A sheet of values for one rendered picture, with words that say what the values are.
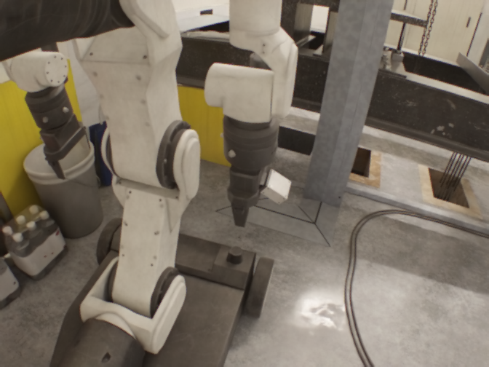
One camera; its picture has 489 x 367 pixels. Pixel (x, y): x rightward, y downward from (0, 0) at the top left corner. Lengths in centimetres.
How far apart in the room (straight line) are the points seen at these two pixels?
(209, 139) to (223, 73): 126
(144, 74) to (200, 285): 65
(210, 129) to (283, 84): 127
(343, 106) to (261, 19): 96
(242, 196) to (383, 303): 85
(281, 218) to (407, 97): 77
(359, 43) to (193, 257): 95
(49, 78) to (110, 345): 53
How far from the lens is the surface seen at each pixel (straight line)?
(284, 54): 40
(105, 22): 43
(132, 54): 52
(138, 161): 62
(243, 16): 40
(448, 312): 139
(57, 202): 129
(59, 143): 74
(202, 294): 94
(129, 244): 75
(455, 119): 154
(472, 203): 211
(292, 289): 119
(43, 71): 64
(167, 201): 69
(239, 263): 95
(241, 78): 45
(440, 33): 456
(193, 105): 166
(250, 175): 52
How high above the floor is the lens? 95
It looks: 36 degrees down
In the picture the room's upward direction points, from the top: 5 degrees clockwise
